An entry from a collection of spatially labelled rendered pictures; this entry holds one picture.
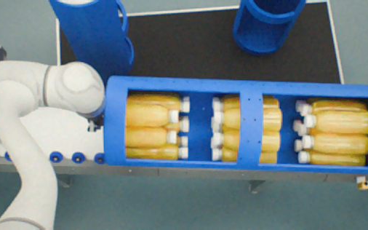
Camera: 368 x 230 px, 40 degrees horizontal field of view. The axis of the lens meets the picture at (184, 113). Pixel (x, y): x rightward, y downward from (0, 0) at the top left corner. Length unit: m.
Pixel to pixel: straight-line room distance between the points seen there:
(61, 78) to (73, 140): 0.65
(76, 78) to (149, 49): 1.57
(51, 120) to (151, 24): 1.11
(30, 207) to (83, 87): 0.37
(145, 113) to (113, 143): 0.13
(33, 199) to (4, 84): 0.38
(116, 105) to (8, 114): 0.44
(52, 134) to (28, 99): 0.62
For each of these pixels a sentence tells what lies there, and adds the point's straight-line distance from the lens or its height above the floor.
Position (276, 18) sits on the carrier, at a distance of 2.32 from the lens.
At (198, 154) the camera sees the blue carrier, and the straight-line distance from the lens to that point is 1.71.
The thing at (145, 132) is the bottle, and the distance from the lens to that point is 1.56.
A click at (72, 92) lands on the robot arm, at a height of 1.57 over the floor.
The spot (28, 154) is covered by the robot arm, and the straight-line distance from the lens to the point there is 1.03.
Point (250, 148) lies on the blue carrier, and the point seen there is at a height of 1.20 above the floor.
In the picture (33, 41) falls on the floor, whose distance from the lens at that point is 2.99.
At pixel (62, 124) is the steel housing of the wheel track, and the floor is 0.93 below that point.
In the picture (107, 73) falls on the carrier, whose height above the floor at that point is 0.30.
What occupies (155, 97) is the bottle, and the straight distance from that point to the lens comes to 1.60.
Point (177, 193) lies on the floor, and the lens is 2.68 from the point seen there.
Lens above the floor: 2.66
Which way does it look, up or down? 75 degrees down
